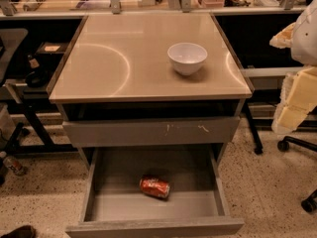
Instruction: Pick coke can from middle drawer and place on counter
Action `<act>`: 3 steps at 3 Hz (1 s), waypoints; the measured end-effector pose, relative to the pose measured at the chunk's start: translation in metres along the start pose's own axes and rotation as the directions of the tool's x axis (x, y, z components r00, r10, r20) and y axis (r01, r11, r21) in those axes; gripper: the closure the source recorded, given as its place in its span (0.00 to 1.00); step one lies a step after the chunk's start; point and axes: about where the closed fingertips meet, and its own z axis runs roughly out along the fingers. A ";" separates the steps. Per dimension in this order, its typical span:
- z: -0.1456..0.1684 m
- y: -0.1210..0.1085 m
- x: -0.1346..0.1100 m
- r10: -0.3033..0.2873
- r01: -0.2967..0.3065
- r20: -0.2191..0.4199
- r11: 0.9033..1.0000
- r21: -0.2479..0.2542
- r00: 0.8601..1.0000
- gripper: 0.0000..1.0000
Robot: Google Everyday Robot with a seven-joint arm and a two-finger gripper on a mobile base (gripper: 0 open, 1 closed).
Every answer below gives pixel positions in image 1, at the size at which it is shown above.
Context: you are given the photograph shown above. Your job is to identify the white ceramic bowl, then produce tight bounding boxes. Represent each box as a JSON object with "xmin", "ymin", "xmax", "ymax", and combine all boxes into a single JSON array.
[{"xmin": 167, "ymin": 43, "xmax": 208, "ymax": 75}]

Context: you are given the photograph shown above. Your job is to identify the red coke can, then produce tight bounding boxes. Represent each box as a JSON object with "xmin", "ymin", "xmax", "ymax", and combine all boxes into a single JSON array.
[{"xmin": 140, "ymin": 177, "xmax": 170, "ymax": 199}]

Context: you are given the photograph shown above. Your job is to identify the black desk frame left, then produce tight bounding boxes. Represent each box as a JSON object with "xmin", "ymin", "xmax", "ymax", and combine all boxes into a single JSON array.
[{"xmin": 0, "ymin": 79, "xmax": 78, "ymax": 157}]

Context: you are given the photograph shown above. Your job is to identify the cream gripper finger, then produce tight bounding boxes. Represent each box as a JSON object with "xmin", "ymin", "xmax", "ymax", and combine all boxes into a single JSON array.
[
  {"xmin": 271, "ymin": 66, "xmax": 317, "ymax": 135},
  {"xmin": 269, "ymin": 23, "xmax": 295, "ymax": 49}
]

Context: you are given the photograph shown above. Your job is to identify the black office chair base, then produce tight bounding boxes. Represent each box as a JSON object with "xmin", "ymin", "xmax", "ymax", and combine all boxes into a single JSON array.
[{"xmin": 276, "ymin": 135, "xmax": 317, "ymax": 214}]

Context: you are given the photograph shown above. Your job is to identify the plastic bottle on floor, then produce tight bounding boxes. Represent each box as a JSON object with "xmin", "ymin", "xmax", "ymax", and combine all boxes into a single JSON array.
[{"xmin": 0, "ymin": 151, "xmax": 26, "ymax": 176}]

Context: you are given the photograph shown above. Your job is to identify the open grey middle drawer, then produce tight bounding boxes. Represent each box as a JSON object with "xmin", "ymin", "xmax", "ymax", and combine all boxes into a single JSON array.
[{"xmin": 66, "ymin": 145, "xmax": 244, "ymax": 238}]

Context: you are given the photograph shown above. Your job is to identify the grey drawer cabinet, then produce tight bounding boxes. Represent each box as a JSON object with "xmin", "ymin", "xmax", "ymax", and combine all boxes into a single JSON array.
[{"xmin": 46, "ymin": 12, "xmax": 255, "ymax": 171}]

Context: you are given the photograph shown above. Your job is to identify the closed grey top drawer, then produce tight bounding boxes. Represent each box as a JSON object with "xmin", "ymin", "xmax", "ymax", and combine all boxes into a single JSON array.
[{"xmin": 62, "ymin": 117, "xmax": 240, "ymax": 148}]

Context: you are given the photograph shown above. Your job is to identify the dark shoe on floor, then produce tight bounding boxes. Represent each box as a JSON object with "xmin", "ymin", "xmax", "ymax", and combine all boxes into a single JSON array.
[{"xmin": 0, "ymin": 225, "xmax": 36, "ymax": 238}]

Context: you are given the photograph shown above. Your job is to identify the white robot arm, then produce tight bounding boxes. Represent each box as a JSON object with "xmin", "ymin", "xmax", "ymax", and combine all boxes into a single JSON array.
[{"xmin": 269, "ymin": 0, "xmax": 317, "ymax": 134}]

